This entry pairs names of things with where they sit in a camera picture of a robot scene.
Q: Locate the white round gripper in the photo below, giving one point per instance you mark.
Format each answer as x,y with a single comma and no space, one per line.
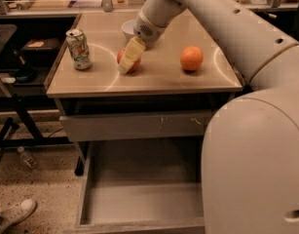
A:
148,31

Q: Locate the red apple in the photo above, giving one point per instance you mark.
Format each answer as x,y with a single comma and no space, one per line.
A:
132,69

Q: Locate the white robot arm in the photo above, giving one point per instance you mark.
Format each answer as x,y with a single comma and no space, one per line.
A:
250,154

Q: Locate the grey drawer cabinet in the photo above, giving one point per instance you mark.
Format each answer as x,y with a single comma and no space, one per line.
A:
160,84

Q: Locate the closed grey top drawer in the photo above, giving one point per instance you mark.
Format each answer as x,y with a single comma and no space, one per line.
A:
135,125

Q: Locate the open grey middle drawer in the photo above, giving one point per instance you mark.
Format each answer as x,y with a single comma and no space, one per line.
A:
141,186

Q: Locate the white bowl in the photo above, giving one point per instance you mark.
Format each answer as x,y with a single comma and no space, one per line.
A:
127,29

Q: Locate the orange fruit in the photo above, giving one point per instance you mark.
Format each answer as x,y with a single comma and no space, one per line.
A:
191,58

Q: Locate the green white soda can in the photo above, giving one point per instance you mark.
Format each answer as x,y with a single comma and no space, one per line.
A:
78,49

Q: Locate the black box with label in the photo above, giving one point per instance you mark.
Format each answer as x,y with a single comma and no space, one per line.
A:
41,49

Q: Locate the plastic water bottle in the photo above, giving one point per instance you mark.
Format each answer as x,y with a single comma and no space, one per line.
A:
27,158

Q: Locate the white sneaker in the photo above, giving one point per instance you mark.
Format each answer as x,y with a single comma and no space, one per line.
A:
17,213

